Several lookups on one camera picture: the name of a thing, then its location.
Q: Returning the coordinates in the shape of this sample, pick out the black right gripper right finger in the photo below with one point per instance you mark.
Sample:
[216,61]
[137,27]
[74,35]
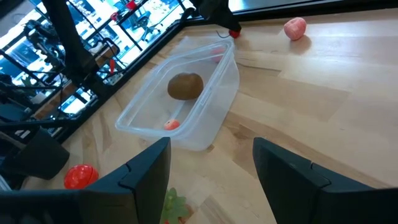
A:
[311,199]

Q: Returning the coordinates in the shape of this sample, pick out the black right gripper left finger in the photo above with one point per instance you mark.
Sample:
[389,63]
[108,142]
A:
[93,205]

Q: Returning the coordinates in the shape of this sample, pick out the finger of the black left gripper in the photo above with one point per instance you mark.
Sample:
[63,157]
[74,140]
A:
[225,21]

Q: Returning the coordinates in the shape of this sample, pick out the red toy tomato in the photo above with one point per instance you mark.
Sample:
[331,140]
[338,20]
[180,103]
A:
[80,176]

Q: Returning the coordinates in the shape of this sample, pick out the pink toy peach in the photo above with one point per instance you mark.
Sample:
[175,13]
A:
[294,28]

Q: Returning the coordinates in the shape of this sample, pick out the brown toy kiwi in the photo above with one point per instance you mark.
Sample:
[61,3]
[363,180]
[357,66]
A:
[185,86]

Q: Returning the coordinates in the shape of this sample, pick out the clear plastic tupperware container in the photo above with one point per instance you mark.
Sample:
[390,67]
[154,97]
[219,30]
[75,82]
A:
[155,102]

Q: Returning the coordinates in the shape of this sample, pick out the small pink toy fruit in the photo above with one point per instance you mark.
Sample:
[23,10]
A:
[171,124]

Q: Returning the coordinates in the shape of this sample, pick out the black office chair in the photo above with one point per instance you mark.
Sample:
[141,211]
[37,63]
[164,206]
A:
[141,23]

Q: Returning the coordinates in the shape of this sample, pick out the black plant pot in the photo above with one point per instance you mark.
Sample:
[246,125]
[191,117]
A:
[40,155]

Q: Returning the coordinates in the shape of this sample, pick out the toy strawberry with green leaves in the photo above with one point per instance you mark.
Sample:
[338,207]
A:
[174,207]

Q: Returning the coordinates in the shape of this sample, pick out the small red background object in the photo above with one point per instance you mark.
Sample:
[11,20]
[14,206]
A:
[112,65]

